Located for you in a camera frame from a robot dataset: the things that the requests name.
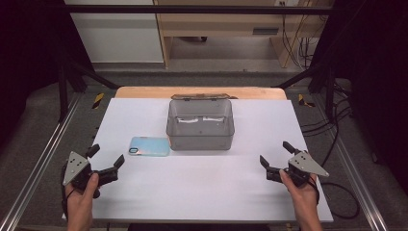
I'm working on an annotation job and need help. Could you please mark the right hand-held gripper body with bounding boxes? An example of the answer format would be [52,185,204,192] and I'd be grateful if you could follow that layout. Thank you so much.
[286,150,330,189]

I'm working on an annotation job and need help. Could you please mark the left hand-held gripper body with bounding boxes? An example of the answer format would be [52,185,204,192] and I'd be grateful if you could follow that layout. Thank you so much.
[62,150,108,199]

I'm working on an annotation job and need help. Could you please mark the phone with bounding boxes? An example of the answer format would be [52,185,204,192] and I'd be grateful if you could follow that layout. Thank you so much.
[128,136,171,157]

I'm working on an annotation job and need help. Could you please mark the grey transparent plastic box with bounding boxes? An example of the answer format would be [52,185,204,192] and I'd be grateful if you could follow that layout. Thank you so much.
[166,93,239,152]

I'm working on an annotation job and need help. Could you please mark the person's right hand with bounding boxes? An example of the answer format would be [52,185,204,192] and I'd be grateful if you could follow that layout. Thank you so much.
[279,168,320,220]

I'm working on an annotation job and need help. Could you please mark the person's left hand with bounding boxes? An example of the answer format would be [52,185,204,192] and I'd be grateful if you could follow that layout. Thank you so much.
[64,172,100,222]

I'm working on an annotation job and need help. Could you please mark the white cabinet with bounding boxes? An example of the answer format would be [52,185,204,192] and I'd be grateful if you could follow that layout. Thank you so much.
[64,0,165,64]

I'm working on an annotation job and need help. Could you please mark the grey label on desk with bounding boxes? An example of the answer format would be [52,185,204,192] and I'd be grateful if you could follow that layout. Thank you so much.
[252,27,280,36]

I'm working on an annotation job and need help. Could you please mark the black curtain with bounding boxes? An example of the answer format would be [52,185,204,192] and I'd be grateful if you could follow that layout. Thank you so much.
[310,0,408,187]
[0,0,94,145]

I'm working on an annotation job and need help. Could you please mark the wooden desk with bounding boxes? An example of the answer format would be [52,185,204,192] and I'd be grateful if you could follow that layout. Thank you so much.
[153,0,335,69]

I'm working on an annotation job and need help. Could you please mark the black horizontal metal bar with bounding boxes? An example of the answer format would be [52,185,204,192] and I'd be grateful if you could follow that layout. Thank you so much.
[62,4,335,15]

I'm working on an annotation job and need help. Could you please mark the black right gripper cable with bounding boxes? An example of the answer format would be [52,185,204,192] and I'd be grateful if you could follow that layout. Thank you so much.
[307,177,361,220]

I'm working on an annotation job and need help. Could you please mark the aluminium rail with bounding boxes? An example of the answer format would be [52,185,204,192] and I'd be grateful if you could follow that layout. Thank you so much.
[0,92,83,231]
[312,95,391,231]

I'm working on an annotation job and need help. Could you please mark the black floor cables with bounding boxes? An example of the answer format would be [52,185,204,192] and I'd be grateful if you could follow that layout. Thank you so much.
[301,80,354,167]

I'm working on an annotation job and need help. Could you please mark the black metal frame stand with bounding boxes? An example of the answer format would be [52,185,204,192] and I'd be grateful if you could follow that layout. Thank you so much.
[57,57,120,123]
[273,64,336,121]

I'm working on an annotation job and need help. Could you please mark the bundle of hanging black cables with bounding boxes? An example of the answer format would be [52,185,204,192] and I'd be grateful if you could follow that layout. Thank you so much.
[281,13,319,70]

